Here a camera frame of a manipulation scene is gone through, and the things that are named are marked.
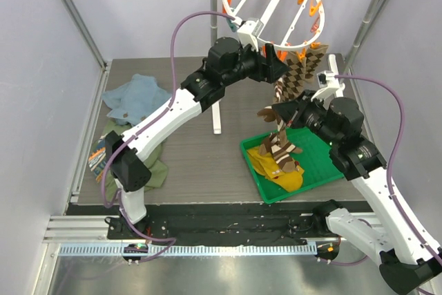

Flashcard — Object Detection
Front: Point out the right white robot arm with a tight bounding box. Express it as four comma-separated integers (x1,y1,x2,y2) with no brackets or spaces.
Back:
271,91,441,294

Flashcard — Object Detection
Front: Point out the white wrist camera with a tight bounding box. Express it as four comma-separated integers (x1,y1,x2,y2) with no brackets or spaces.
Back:
237,18,263,52
311,70,345,101

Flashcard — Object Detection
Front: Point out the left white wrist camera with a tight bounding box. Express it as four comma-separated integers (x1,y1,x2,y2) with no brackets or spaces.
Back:
237,18,263,52

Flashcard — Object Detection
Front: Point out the brown striped sock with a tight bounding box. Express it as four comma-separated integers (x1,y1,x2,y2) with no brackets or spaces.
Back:
257,79,288,142
258,131,303,173

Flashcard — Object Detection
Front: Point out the yellow sock with patch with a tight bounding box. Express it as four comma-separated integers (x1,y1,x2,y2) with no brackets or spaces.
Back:
263,164,305,192

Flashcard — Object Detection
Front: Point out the brown argyle sock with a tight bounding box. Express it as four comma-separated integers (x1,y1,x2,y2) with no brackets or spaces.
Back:
273,43,329,102

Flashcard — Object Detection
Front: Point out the green plastic tray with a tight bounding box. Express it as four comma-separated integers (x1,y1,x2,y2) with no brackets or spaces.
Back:
240,128,344,204

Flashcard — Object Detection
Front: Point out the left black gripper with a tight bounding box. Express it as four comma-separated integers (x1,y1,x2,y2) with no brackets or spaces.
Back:
222,39,289,87

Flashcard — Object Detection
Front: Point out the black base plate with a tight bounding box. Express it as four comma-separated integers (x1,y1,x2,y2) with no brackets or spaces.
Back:
67,202,335,247

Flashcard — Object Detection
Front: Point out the blue cloth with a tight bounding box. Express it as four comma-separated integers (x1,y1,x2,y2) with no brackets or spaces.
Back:
102,74,171,126

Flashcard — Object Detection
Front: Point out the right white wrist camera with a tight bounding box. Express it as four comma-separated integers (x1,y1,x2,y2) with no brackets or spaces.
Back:
311,70,345,101

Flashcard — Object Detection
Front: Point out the green t-shirt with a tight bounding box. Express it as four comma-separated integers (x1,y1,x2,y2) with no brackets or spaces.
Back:
87,118,169,201

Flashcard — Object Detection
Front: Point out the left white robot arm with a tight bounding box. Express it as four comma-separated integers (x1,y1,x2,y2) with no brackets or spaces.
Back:
105,37,289,239

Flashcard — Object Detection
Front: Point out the white slotted cable duct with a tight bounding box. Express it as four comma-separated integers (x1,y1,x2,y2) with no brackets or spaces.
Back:
58,242,317,257

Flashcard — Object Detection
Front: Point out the white round clip hanger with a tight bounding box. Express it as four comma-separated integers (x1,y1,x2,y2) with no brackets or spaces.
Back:
222,0,325,52

